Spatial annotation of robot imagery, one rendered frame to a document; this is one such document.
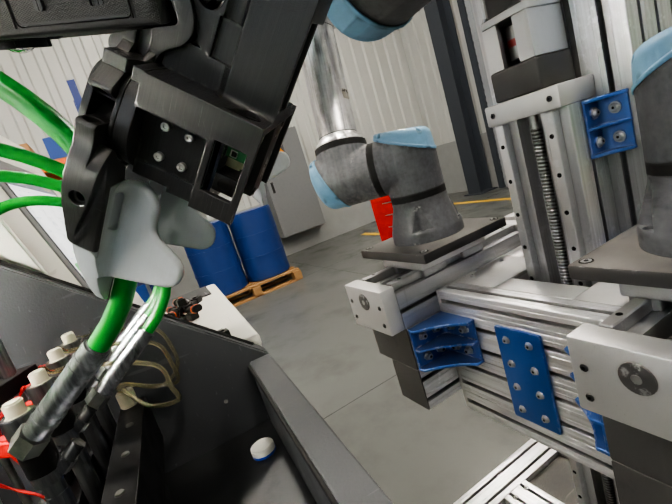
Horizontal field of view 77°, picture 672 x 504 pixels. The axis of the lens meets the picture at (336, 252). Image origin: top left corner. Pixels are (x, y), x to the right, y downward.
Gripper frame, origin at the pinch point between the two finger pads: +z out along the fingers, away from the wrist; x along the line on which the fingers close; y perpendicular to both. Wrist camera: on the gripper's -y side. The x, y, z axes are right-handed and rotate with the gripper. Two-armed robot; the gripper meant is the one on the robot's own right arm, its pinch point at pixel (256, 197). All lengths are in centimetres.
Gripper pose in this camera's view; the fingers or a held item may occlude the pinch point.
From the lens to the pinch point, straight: 56.9
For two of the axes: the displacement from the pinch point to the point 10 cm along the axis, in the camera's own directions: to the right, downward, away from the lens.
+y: 8.7, -3.5, 3.4
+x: -3.9, -0.7, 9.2
